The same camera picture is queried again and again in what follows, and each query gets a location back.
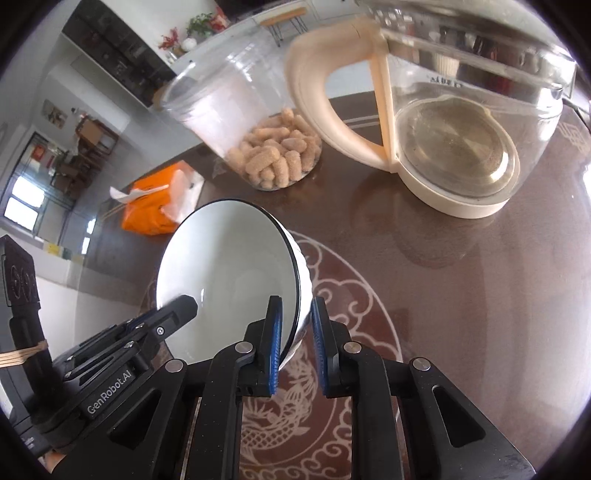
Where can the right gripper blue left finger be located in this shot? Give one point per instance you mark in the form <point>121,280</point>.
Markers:
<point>268,352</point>

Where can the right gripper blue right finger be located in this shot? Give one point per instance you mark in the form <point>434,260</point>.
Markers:
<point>326,349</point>

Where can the white ribbed bowl black rim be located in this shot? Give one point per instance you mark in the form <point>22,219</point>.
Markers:
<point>231,256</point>

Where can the orange tissue pack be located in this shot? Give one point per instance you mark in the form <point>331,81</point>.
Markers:
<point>158,203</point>

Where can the clear plastic snack jar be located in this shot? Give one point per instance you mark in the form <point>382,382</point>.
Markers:
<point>234,99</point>

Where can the wooden dining chair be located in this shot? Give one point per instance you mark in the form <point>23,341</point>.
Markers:
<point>95,140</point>

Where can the red flower vase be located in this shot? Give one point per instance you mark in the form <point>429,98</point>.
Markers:
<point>171,44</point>

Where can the wooden bench stool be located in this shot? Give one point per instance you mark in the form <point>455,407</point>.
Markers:
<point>294,16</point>

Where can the green potted plant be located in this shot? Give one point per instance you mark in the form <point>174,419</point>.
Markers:
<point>200,26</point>

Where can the black display cabinet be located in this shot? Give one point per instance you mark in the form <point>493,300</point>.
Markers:
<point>113,45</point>

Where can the glass kettle cream handle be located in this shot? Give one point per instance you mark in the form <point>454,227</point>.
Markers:
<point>468,93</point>

